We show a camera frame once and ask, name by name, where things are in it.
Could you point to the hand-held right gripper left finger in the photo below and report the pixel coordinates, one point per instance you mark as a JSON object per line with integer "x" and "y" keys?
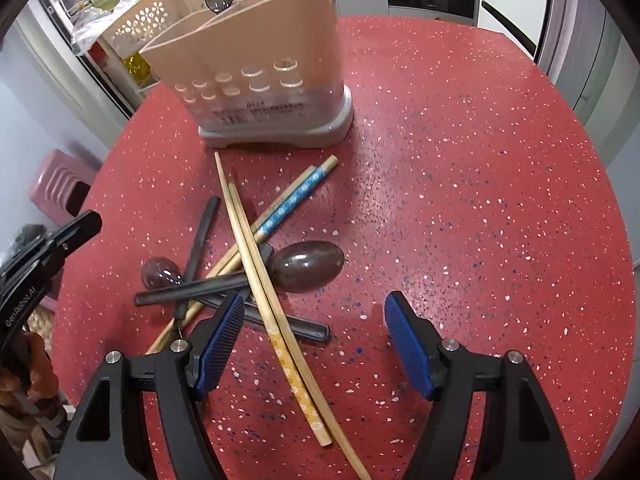
{"x": 220, "y": 345}

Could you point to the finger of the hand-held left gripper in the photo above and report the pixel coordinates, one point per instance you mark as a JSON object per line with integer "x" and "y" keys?
{"x": 80, "y": 225}

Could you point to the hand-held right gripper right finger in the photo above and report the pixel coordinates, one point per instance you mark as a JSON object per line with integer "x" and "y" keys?
{"x": 407, "y": 345}

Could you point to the black chopstick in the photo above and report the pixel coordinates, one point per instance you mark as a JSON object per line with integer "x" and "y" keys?
{"x": 205, "y": 230}

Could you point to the long plain bamboo chopstick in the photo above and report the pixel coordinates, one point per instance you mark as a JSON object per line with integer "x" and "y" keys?
{"x": 352, "y": 452}

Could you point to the blue patterned bamboo chopstick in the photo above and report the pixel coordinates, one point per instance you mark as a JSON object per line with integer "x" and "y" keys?
{"x": 295, "y": 200}

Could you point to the beige plastic utensil holder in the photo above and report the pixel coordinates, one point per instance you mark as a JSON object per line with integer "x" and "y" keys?
{"x": 250, "y": 50}

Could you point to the person's left hand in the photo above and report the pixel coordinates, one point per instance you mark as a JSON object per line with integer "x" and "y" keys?
{"x": 37, "y": 370}

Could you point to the pink plastic stool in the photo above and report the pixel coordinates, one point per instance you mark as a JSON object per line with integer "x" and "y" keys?
{"x": 55, "y": 180}

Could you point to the yellow cooking oil bottle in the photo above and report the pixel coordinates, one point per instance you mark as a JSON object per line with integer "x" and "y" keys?
{"x": 136, "y": 67}

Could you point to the clear plastic bag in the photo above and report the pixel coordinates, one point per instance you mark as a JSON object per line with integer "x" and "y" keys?
{"x": 95, "y": 27}

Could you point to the beige perforated basket cart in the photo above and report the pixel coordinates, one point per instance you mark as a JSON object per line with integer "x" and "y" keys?
{"x": 145, "y": 25}

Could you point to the white refrigerator black stripe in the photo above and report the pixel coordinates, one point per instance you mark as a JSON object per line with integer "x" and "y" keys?
{"x": 510, "y": 0}

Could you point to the grey sliding door frame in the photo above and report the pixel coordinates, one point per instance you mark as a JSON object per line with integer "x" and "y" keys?
{"x": 575, "y": 20}

